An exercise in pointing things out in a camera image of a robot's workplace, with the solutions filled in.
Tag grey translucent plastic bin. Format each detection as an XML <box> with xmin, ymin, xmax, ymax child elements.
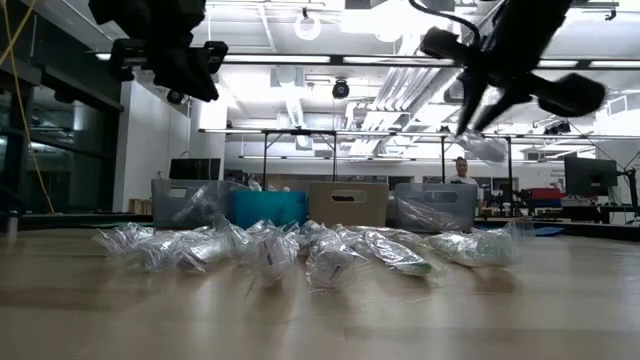
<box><xmin>387</xmin><ymin>182</ymin><xmax>479</xmax><ymax>235</ymax></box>
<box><xmin>151</xmin><ymin>178</ymin><xmax>251</xmax><ymax>230</ymax></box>

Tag wooden crate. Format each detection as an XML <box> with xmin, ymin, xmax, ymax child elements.
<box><xmin>128</xmin><ymin>198</ymin><xmax>154</xmax><ymax>216</ymax></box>

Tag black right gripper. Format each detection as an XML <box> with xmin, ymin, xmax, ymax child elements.
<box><xmin>419</xmin><ymin>0</ymin><xmax>606</xmax><ymax>136</ymax></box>

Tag person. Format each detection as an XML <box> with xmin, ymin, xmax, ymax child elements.
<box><xmin>443</xmin><ymin>156</ymin><xmax>486</xmax><ymax>201</ymax></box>

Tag black background desk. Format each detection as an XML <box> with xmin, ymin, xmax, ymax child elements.
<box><xmin>473</xmin><ymin>203</ymin><xmax>640</xmax><ymax>232</ymax></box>

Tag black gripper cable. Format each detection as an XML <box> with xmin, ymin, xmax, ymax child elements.
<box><xmin>408</xmin><ymin>0</ymin><xmax>482</xmax><ymax>49</ymax></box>

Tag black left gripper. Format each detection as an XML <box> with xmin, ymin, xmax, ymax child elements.
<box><xmin>89</xmin><ymin>0</ymin><xmax>229</xmax><ymax>104</ymax></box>

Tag black computer monitor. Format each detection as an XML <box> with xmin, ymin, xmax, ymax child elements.
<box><xmin>563</xmin><ymin>156</ymin><xmax>619</xmax><ymax>198</ymax></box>
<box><xmin>168</xmin><ymin>157</ymin><xmax>222</xmax><ymax>181</ymax></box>

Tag yellow extension cable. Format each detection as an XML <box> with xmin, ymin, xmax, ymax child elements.
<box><xmin>0</xmin><ymin>0</ymin><xmax>56</xmax><ymax>215</ymax></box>

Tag teal plastic bin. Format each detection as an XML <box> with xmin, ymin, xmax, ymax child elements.
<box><xmin>229</xmin><ymin>189</ymin><xmax>310</xmax><ymax>230</ymax></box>

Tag white ring lamp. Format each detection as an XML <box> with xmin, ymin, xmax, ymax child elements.
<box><xmin>293</xmin><ymin>12</ymin><xmax>323</xmax><ymax>42</ymax></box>

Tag red storage bin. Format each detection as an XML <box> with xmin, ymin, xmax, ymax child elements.
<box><xmin>522</xmin><ymin>187</ymin><xmax>563</xmax><ymax>201</ymax></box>

